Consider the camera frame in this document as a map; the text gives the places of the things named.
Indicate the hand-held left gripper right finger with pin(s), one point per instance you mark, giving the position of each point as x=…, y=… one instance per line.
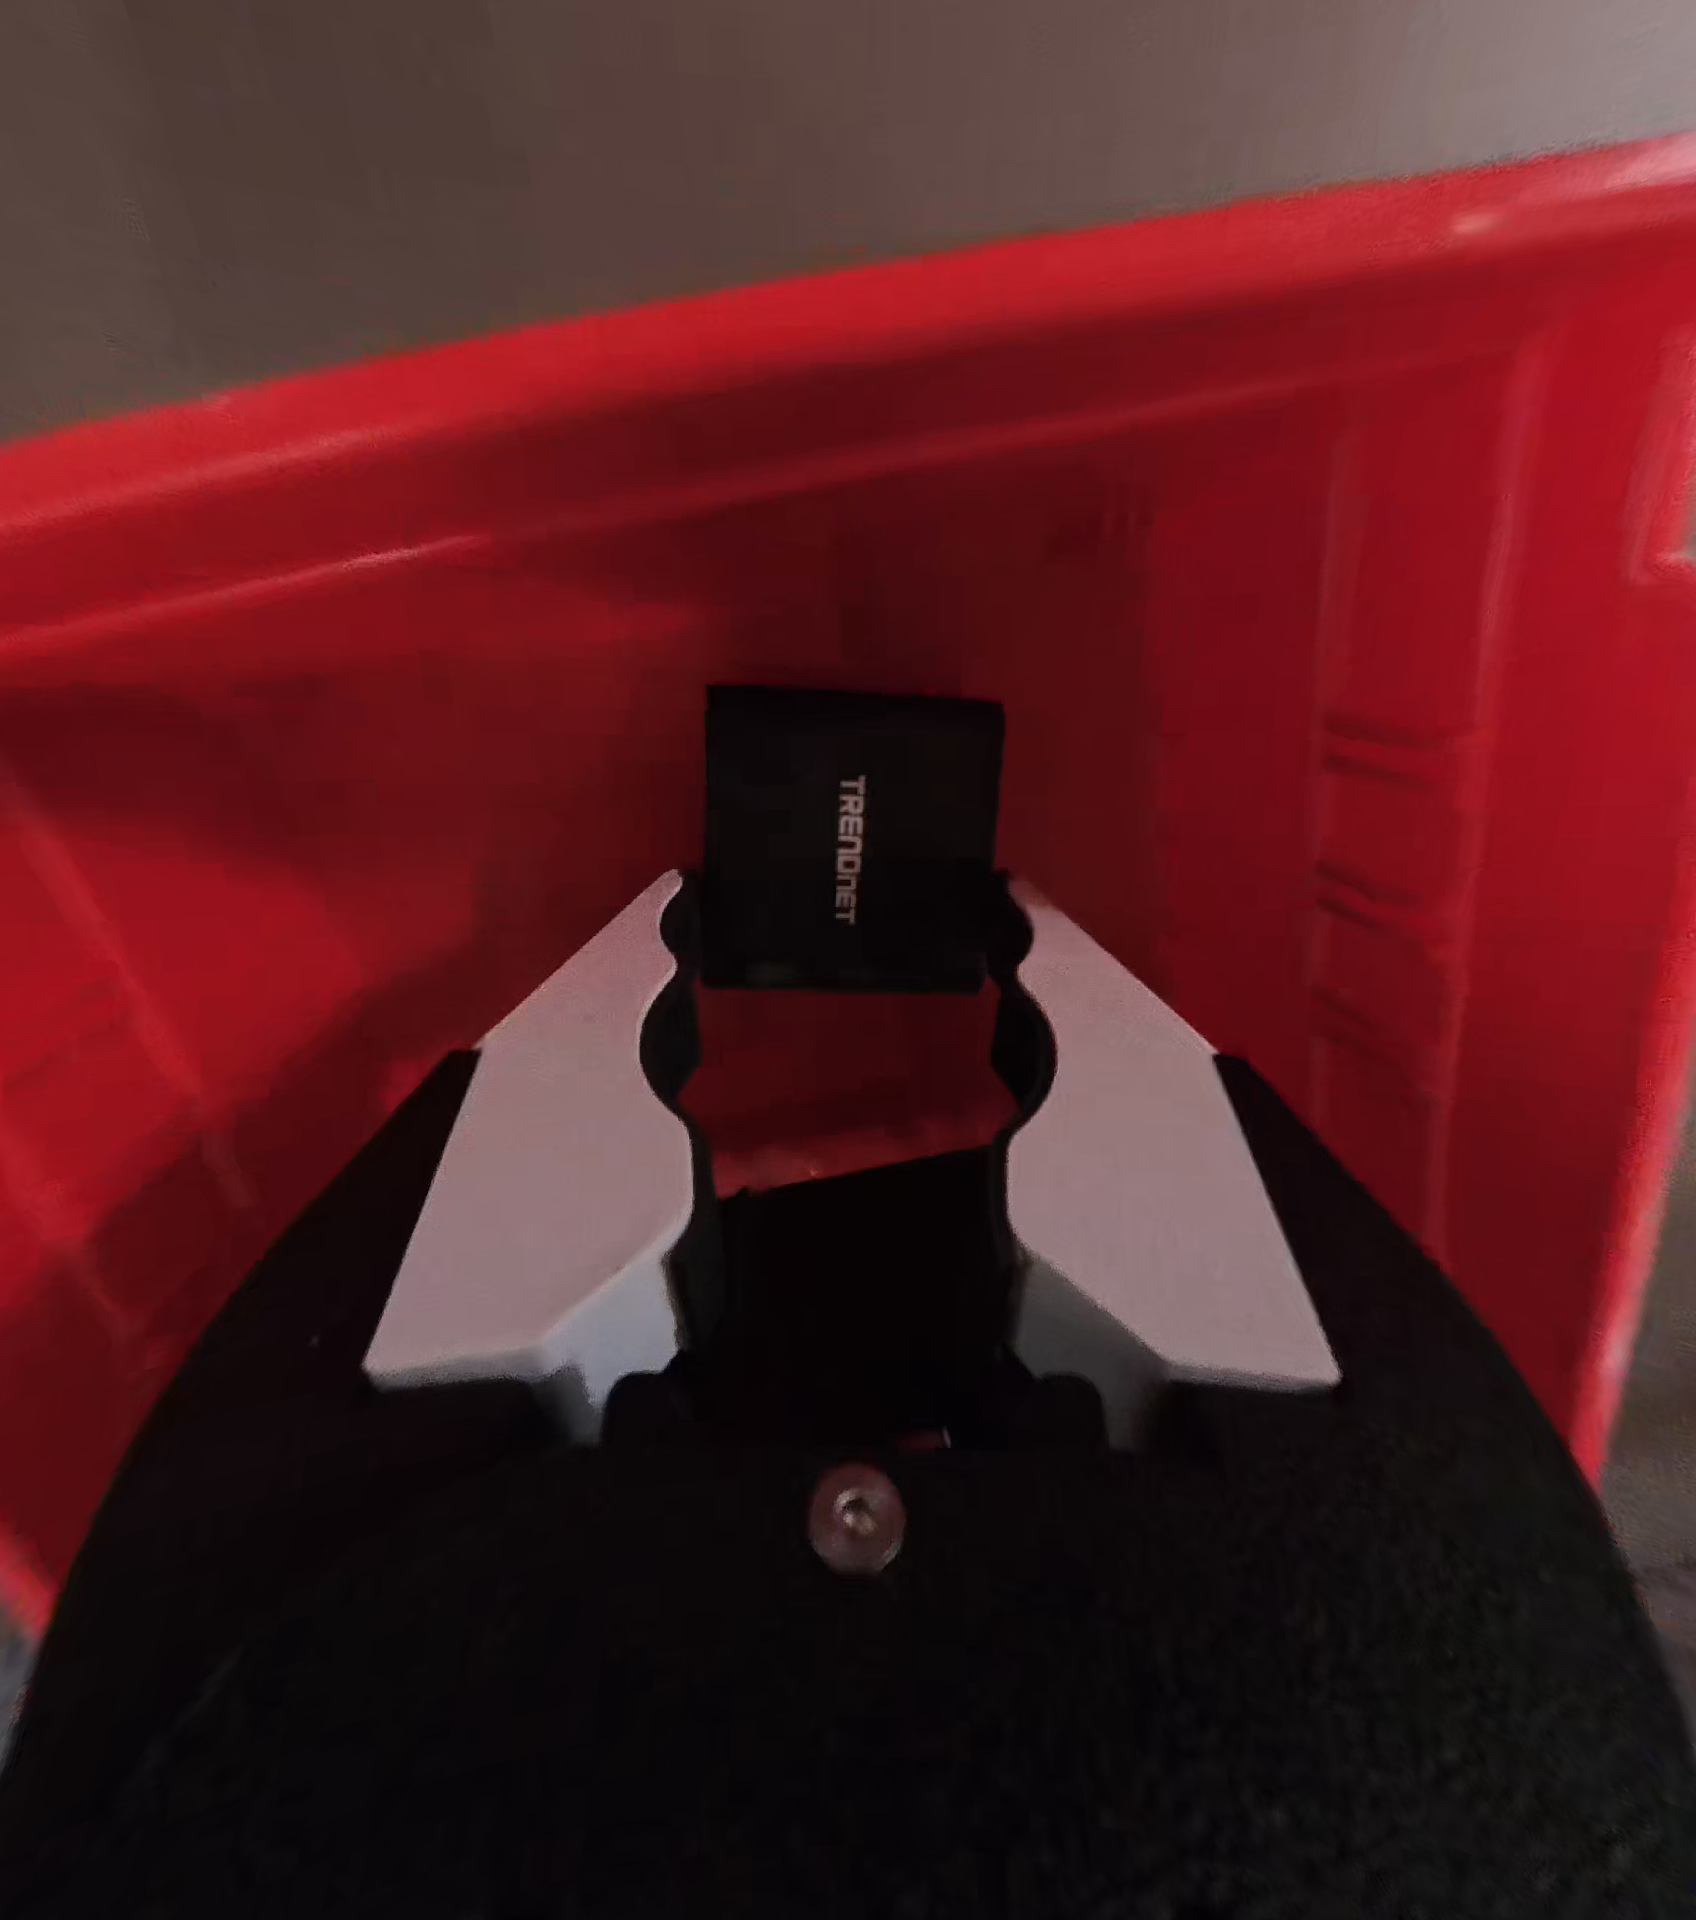
x=1148, y=1185

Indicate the black ethernet port adapter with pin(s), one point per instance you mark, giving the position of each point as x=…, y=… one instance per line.
x=789, y=841

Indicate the red plastic bin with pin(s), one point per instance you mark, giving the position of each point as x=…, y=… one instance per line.
x=338, y=751

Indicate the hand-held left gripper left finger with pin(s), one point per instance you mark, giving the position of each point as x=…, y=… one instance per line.
x=549, y=1170

